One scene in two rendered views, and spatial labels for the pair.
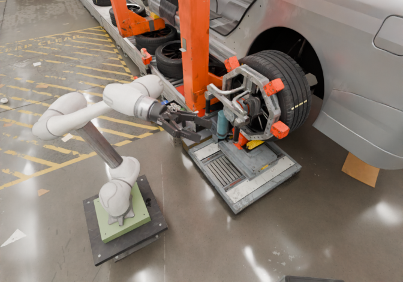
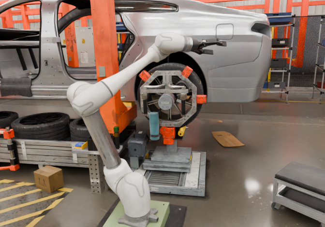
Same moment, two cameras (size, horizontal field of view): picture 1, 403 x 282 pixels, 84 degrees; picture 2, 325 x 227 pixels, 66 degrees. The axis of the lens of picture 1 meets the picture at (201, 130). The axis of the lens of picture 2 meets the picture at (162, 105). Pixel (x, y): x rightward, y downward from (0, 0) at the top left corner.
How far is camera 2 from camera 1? 153 cm
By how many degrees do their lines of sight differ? 50
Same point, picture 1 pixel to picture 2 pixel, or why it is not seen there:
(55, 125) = (114, 80)
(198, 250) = not seen: outside the picture
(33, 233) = not seen: outside the picture
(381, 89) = (231, 57)
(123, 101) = (178, 36)
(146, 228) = (173, 218)
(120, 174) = (126, 169)
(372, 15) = (210, 27)
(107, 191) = (135, 177)
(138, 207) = (152, 205)
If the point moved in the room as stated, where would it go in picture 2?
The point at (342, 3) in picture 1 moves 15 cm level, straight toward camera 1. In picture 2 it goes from (193, 26) to (199, 25)
